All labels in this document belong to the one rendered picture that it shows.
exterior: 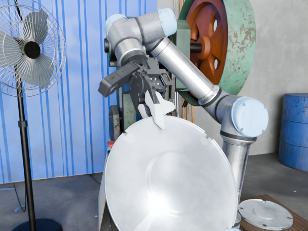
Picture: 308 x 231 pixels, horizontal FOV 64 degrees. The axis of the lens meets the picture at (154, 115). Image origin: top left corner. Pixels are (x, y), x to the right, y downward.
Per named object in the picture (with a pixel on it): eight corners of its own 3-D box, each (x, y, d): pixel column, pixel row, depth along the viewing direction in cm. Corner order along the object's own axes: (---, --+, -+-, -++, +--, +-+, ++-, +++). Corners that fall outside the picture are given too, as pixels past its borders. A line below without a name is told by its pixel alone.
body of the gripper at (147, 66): (175, 85, 58) (156, 50, 63) (144, 87, 53) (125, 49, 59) (162, 105, 63) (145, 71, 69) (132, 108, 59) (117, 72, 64)
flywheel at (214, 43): (205, 4, 204) (199, 90, 222) (182, 2, 198) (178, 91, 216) (266, -20, 137) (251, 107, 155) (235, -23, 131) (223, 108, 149)
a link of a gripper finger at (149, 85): (162, 98, 52) (147, 69, 56) (156, 99, 51) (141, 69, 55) (154, 112, 55) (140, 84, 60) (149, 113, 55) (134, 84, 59)
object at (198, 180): (253, 178, 57) (255, 178, 57) (194, 306, 40) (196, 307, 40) (162, 94, 58) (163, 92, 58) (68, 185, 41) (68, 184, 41)
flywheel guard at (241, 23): (251, 113, 146) (262, -37, 132) (209, 116, 138) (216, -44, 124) (183, 96, 244) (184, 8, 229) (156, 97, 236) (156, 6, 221)
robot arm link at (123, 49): (119, 37, 61) (110, 62, 67) (125, 50, 59) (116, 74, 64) (145, 39, 65) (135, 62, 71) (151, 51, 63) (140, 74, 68)
